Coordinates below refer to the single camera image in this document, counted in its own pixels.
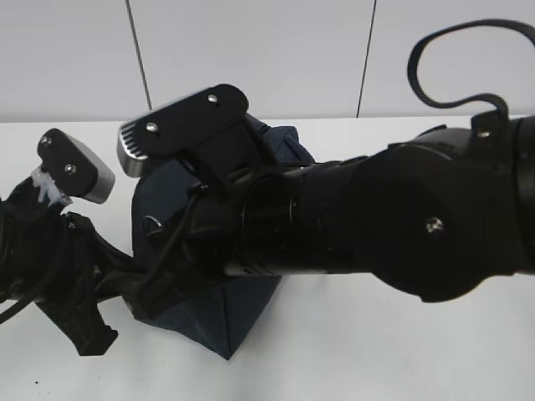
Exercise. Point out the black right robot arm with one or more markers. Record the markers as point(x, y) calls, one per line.
point(433, 217)

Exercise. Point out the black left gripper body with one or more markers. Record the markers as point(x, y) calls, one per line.
point(51, 255)

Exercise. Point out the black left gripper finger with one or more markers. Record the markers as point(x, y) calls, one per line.
point(83, 325)

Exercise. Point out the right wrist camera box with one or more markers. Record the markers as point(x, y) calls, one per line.
point(179, 125)

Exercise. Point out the dark blue lunch bag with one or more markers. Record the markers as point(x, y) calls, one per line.
point(219, 319)

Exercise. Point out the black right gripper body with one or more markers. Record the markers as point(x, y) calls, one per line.
point(195, 246)

